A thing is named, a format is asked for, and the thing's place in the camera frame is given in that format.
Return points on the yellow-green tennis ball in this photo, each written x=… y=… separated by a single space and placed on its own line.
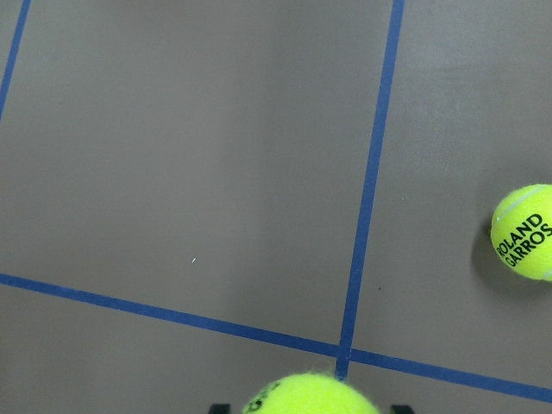
x=521 y=231
x=309 y=393

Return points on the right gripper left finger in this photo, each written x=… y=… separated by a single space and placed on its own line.
x=220 y=409

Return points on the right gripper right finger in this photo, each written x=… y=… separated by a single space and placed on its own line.
x=401 y=409

